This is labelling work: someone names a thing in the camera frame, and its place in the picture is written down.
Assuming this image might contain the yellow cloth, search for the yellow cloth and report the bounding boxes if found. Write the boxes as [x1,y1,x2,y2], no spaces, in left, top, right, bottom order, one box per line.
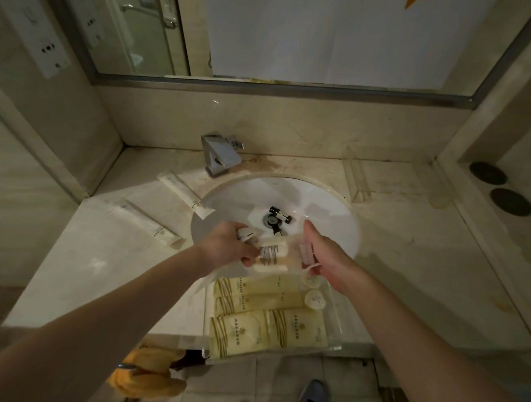
[105,343,190,402]

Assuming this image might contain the yellow amenity packets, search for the yellow amenity packets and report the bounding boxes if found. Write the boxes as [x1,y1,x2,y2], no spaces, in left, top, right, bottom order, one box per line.
[213,287,308,322]
[207,307,277,364]
[267,305,331,351]
[213,272,305,303]

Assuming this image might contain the clear razor packet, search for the clear razor packet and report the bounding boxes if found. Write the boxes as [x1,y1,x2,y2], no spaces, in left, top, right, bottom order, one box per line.
[234,226,298,273]

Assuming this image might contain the white wall outlet panel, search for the white wall outlet panel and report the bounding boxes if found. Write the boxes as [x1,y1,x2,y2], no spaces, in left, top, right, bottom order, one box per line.
[0,0,77,82]

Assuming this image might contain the white paper sheet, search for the white paper sheet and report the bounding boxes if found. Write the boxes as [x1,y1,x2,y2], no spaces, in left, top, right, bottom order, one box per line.
[197,0,499,95]

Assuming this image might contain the metal-framed wall mirror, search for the metal-framed wall mirror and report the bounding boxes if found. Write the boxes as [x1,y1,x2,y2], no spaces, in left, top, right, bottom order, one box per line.
[26,0,531,113]

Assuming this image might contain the person's left forearm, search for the person's left forearm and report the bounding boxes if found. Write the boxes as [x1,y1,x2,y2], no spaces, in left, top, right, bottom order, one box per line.
[0,236,214,402]

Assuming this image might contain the white sink basin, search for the white sink basin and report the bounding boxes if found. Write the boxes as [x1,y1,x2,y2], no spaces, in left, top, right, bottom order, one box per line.
[187,170,366,277]

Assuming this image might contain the person's right shoe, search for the person's right shoe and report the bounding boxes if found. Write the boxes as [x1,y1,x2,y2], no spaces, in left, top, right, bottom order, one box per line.
[297,378,332,402]

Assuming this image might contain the black round coaster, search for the black round coaster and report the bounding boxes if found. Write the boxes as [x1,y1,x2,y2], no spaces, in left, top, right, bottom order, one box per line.
[488,187,531,218]
[467,160,509,187]

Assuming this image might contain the clear acrylic tray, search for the clear acrylic tray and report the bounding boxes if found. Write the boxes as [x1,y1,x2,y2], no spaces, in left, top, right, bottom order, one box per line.
[199,255,350,370]

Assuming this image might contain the small cream box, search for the small cream box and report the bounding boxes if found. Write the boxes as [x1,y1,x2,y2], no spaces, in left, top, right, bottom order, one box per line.
[287,235,325,277]

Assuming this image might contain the person's right forearm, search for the person's right forearm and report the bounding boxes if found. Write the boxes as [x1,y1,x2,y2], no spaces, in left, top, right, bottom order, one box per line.
[333,277,531,402]

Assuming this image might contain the clear acrylic organizer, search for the clear acrylic organizer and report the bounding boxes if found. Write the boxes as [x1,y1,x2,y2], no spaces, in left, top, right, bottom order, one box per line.
[339,145,458,211]

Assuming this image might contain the chrome faucet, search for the chrome faucet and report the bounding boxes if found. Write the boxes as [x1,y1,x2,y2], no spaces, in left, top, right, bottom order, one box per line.
[198,133,247,180]

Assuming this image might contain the person's left hand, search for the person's left hand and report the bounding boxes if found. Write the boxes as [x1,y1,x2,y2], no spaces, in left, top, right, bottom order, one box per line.
[190,219,263,282]

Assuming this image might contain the person's right hand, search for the person's right hand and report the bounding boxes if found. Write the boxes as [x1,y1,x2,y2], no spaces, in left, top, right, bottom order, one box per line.
[299,220,371,300]

